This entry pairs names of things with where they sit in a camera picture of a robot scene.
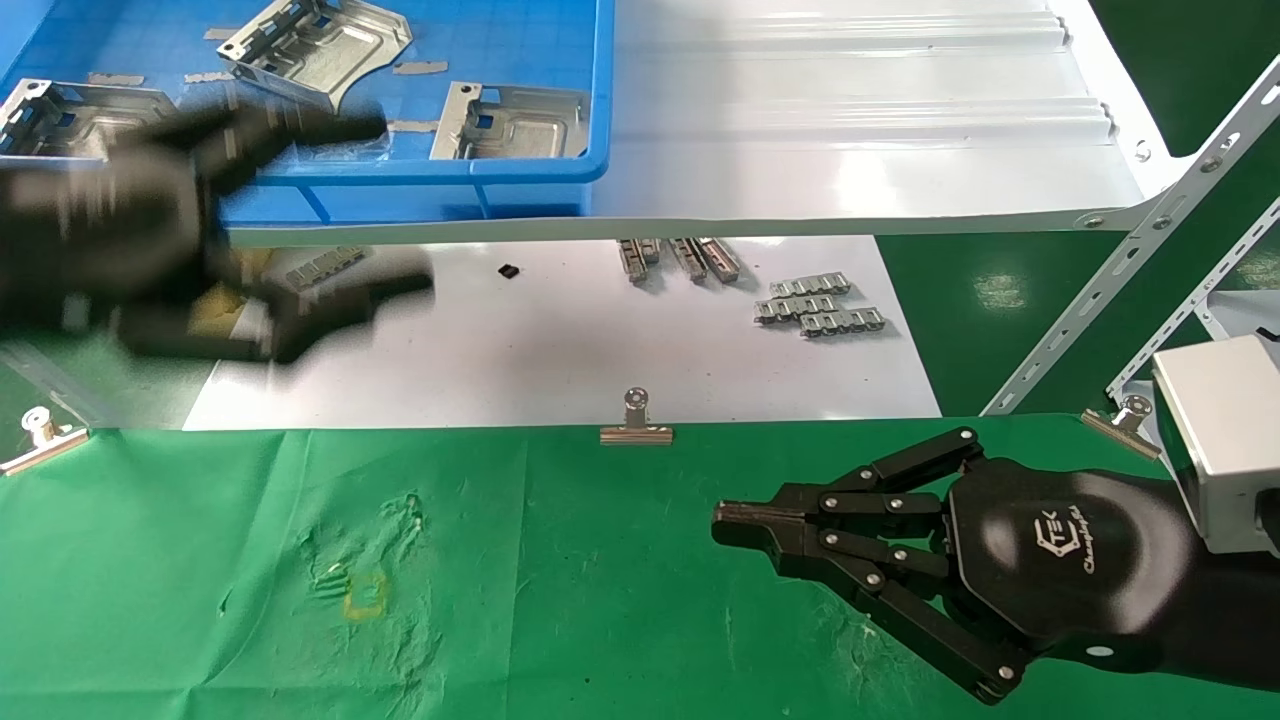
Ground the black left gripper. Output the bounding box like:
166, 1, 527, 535
0, 98, 438, 366

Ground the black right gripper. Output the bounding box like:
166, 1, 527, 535
711, 426, 1280, 707

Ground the stamped sheet metal bracket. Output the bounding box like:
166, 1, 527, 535
216, 0, 413, 114
0, 78, 178, 159
429, 81, 591, 162

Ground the blue plastic bin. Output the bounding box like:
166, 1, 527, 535
0, 0, 614, 229

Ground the silver binder clip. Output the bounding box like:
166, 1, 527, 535
598, 387, 675, 447
0, 404, 92, 477
1079, 392, 1162, 462

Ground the green table cloth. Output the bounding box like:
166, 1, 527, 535
0, 414, 1280, 720

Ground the white corrugated shelf panel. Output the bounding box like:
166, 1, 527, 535
215, 0, 1179, 252

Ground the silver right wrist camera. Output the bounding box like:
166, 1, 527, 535
1150, 334, 1280, 557

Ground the perforated steel rack rail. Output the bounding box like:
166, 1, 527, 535
983, 55, 1280, 417
1104, 198, 1280, 398

